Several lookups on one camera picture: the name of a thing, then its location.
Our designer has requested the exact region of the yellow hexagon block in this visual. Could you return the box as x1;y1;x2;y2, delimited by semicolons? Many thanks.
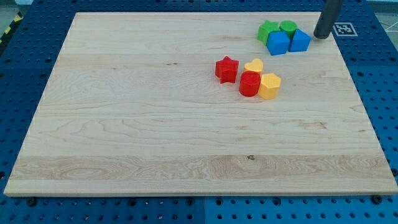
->
257;73;281;100

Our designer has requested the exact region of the white fiducial marker tag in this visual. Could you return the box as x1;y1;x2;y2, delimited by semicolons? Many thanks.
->
333;22;358;37

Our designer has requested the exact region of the green star block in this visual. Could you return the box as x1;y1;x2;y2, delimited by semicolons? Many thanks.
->
257;20;280;45

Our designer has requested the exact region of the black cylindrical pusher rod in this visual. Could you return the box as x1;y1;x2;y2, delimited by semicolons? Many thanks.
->
313;0;344;39

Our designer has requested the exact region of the red star block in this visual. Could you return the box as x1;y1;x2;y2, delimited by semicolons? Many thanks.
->
215;55;239;84

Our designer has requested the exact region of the blue triangular prism block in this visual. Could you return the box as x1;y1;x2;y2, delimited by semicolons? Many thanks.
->
289;29;312;52

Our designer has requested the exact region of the green cylinder block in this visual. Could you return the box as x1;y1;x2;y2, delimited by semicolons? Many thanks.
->
279;20;297;39

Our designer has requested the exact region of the red cylinder block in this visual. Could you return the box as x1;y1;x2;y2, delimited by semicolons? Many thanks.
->
239;71;261;97

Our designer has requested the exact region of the light wooden board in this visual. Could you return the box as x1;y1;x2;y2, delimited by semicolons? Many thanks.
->
4;12;397;197

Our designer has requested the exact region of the yellow heart block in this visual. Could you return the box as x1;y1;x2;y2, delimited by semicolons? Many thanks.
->
244;58;264;75

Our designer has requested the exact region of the blue cube block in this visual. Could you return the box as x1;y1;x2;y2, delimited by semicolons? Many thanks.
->
267;31;290;55

